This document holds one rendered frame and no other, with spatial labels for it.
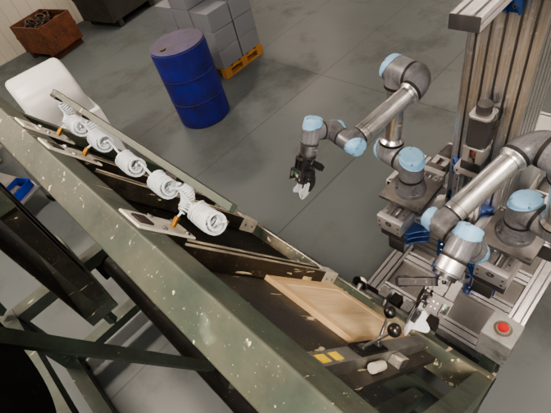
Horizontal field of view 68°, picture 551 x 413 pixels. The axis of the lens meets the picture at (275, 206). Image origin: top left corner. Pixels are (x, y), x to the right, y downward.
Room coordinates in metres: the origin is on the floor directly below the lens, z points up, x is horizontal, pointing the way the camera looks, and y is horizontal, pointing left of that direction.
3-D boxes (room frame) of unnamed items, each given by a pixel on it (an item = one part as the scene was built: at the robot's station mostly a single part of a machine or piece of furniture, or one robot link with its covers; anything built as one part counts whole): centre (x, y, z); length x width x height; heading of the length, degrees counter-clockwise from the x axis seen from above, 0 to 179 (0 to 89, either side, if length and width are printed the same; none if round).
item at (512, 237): (0.89, -0.94, 1.09); 0.15 x 0.15 x 0.10
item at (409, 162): (1.32, -0.66, 1.20); 0.13 x 0.12 x 0.14; 20
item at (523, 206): (0.89, -0.94, 1.20); 0.13 x 0.12 x 0.14; 18
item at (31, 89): (3.66, 1.62, 0.65); 0.73 x 0.61 x 1.31; 31
